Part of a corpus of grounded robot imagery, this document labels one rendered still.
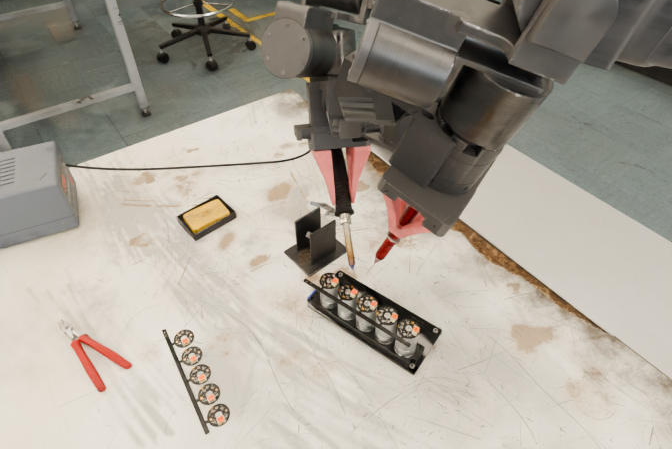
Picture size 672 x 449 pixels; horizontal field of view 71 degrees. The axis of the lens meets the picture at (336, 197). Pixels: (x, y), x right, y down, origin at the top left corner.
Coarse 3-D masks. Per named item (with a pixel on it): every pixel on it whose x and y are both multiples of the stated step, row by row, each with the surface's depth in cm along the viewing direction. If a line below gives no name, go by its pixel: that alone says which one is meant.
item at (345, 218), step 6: (342, 216) 57; (348, 216) 57; (342, 222) 57; (348, 222) 57; (348, 228) 57; (348, 234) 57; (348, 240) 56; (348, 246) 56; (348, 252) 56; (348, 258) 56; (354, 264) 56
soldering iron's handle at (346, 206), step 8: (336, 152) 60; (336, 160) 60; (344, 160) 60; (336, 168) 59; (344, 168) 60; (336, 176) 59; (344, 176) 59; (336, 184) 59; (344, 184) 59; (336, 192) 58; (344, 192) 58; (336, 200) 58; (344, 200) 58; (336, 208) 58; (344, 208) 57; (336, 216) 59
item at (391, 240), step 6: (408, 210) 43; (414, 210) 42; (402, 216) 44; (408, 216) 43; (414, 216) 43; (402, 222) 44; (408, 222) 44; (390, 234) 47; (384, 240) 48; (390, 240) 46; (396, 240) 46; (384, 246) 48; (390, 246) 48; (378, 252) 49; (384, 252) 49; (378, 258) 50
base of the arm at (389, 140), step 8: (408, 120) 83; (384, 128) 86; (392, 128) 85; (400, 128) 84; (368, 136) 89; (376, 136) 89; (384, 136) 87; (392, 136) 86; (400, 136) 85; (376, 144) 89; (384, 144) 87; (392, 144) 86
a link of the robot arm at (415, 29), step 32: (384, 0) 28; (416, 0) 27; (448, 0) 28; (480, 0) 30; (544, 0) 24; (576, 0) 23; (608, 0) 23; (384, 32) 28; (416, 32) 28; (448, 32) 28; (480, 32) 27; (512, 32) 28; (544, 32) 24; (576, 32) 24; (352, 64) 32; (384, 64) 29; (416, 64) 29; (448, 64) 29; (512, 64) 26; (544, 64) 26; (576, 64) 26; (416, 96) 30
